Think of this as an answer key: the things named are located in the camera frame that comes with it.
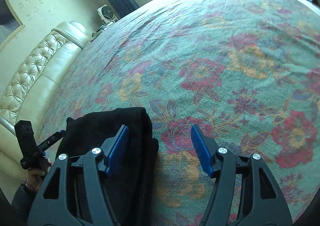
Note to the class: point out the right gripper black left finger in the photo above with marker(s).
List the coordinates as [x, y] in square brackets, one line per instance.
[72, 193]

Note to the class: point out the person left hand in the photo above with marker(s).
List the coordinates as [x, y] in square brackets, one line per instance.
[35, 176]

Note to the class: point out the black pants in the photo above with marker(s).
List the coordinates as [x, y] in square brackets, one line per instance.
[130, 190]

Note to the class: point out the framed wedding photo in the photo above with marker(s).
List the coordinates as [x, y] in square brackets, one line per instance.
[11, 24]

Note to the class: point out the dark left sleeve forearm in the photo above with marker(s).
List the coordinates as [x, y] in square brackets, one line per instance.
[22, 202]

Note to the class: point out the white round fan heater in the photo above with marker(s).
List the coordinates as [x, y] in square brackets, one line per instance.
[106, 14]

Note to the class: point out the floral bedspread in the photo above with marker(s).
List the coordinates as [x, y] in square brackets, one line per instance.
[245, 71]

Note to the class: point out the cream tufted leather headboard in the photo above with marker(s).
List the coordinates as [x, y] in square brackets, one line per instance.
[30, 90]

